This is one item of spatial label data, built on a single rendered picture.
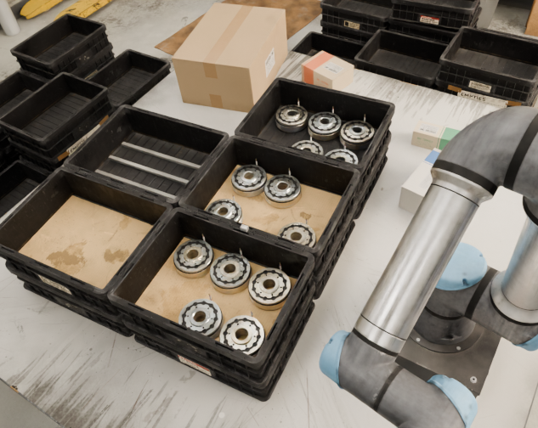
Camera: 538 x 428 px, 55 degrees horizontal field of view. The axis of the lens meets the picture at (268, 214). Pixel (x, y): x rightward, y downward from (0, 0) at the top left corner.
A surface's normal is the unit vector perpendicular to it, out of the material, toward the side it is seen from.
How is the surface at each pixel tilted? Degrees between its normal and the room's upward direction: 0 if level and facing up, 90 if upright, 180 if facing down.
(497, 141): 47
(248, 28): 0
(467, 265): 10
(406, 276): 35
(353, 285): 0
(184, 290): 0
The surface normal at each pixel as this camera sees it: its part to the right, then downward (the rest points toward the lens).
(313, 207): -0.08, -0.64
